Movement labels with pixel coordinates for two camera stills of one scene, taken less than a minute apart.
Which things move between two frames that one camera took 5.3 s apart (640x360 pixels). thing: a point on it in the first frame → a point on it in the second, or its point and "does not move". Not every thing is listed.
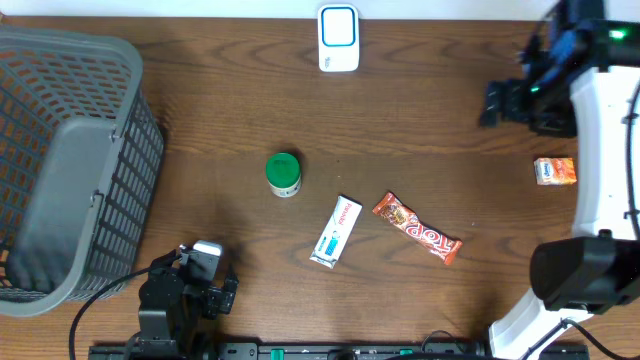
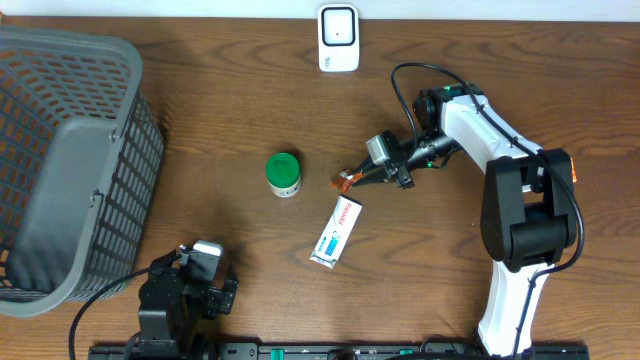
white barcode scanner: x=338 y=38 does not move
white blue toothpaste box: x=337 y=232 does not move
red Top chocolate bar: x=442 y=246 → x=345 y=180
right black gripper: x=563 y=125 → x=401 y=174
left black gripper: x=221 y=300 does not move
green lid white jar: x=283 y=173 does not move
